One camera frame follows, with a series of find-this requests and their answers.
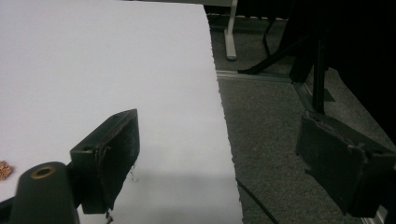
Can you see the white metal table frame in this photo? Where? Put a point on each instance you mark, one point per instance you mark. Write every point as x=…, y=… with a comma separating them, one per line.
x=230, y=40

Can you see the white table mat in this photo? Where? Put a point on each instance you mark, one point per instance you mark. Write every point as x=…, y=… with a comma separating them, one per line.
x=124, y=62

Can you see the copper scouring ball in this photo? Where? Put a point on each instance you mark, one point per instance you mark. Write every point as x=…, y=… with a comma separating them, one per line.
x=4, y=170

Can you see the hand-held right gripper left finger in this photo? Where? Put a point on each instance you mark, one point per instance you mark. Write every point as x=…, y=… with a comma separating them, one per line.
x=109, y=155

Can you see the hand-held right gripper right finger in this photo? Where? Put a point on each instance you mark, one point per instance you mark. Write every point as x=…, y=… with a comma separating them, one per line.
x=336, y=161

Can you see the metal floor rail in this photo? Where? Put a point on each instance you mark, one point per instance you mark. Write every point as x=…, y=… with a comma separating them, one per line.
x=303, y=93
x=252, y=75

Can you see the black tripod stand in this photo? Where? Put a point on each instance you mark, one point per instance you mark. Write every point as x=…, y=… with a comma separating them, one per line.
x=318, y=77

